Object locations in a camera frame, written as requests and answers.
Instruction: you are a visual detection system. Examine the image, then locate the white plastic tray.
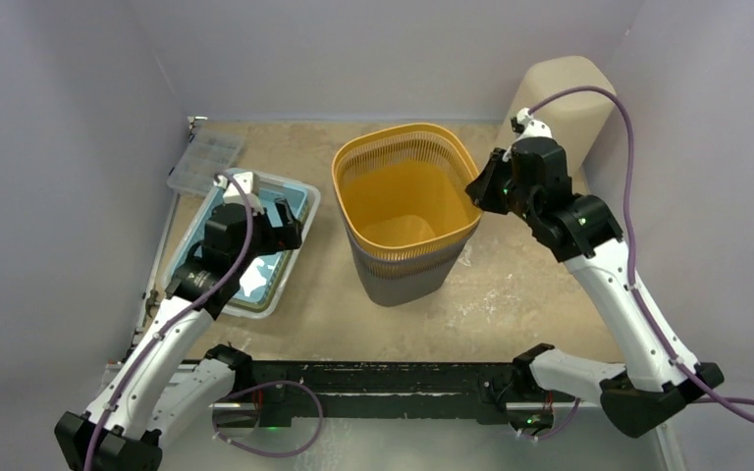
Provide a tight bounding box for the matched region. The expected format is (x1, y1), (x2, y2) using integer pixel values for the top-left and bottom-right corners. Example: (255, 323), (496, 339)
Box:
(158, 169), (322, 321)

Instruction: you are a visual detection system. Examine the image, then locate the beige plastic bin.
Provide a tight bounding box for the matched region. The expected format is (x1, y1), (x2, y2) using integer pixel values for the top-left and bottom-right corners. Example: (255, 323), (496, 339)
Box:
(494, 56), (615, 179)

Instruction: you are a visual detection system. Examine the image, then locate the yellow mesh basket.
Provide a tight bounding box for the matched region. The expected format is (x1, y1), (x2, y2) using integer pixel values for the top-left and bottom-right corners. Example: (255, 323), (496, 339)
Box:
(331, 123), (482, 278)

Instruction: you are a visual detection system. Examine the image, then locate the grey mesh basket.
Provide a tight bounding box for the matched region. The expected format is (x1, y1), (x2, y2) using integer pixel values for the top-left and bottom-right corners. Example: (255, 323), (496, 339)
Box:
(347, 233), (469, 307)

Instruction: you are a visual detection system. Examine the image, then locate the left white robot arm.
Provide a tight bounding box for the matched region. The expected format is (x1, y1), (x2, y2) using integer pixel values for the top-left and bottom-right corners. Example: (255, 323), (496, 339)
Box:
(54, 198), (302, 470)

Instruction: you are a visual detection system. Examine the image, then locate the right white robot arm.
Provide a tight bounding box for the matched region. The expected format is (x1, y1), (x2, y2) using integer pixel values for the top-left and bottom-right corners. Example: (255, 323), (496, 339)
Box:
(465, 137), (724, 438)

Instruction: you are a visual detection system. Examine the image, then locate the clear compartment organizer box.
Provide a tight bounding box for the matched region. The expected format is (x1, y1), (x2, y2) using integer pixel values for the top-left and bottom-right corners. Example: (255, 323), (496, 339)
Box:
(166, 128), (243, 197)

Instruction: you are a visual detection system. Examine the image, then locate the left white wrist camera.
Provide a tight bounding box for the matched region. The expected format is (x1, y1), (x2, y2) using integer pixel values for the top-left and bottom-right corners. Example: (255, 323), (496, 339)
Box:
(213, 171), (265, 215)

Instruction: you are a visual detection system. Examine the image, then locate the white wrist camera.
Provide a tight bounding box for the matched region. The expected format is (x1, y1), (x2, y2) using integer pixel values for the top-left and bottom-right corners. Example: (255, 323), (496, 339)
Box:
(503, 108), (553, 162)
(213, 171), (265, 215)

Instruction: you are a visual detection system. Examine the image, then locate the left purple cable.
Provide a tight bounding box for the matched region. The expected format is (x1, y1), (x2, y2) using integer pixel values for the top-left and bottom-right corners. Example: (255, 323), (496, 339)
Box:
(81, 170), (256, 471)

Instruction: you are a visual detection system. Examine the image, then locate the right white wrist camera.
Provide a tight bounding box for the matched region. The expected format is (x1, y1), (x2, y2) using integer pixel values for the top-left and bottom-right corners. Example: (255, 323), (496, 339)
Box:
(503, 108), (553, 162)

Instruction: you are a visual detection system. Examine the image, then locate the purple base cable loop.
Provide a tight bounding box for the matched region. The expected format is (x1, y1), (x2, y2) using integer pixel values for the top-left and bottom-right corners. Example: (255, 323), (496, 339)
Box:
(210, 380), (324, 457)

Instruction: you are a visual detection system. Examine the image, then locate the aluminium frame rail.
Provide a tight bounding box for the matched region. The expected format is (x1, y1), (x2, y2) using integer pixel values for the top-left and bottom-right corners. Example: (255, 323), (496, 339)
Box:
(93, 360), (673, 417)

